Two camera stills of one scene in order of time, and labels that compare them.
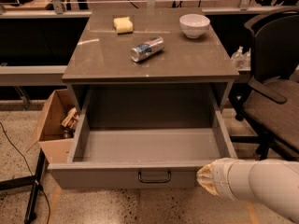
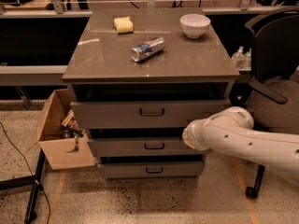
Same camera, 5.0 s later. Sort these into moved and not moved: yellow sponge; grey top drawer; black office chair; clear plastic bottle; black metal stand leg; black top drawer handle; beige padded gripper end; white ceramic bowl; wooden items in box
Moved: grey top drawer; black top drawer handle; beige padded gripper end
Not moved: yellow sponge; black office chair; clear plastic bottle; black metal stand leg; white ceramic bowl; wooden items in box
